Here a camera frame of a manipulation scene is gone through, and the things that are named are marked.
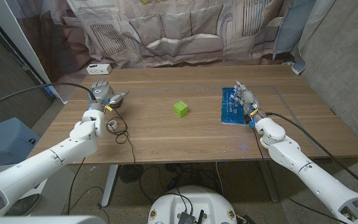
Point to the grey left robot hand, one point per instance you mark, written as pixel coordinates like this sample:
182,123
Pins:
101,93

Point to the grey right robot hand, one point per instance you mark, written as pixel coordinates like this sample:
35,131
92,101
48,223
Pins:
248,101

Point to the black computer mouse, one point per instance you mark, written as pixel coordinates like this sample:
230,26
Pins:
118,104

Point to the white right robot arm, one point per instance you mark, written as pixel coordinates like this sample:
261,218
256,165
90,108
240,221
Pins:
309,171

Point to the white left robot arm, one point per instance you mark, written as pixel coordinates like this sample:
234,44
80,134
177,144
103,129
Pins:
42,161

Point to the green block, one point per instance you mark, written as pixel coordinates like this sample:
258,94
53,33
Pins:
180,109

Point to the blue gel pack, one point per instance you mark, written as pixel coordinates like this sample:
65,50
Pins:
229,112

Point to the white power strip box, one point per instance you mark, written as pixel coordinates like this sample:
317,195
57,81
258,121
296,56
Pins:
99,69

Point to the small white tape roll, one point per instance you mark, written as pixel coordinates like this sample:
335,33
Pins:
113,124

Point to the grey table leg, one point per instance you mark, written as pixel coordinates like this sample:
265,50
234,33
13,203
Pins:
269,183

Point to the round black floor fan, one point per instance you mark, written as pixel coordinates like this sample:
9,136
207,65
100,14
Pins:
130,173

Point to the white table leg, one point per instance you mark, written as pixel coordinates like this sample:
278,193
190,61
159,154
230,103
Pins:
109,186

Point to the white upright panel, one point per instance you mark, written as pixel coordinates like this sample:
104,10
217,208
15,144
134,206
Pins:
20,40

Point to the printed sofa backdrop curtain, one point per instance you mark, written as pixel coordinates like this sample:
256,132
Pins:
179,31

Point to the blue-grey bin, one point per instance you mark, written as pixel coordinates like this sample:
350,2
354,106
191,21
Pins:
5,143

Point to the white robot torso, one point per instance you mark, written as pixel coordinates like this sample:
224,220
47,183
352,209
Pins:
197,199

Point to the black module with antenna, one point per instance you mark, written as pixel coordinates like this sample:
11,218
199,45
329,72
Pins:
186,217

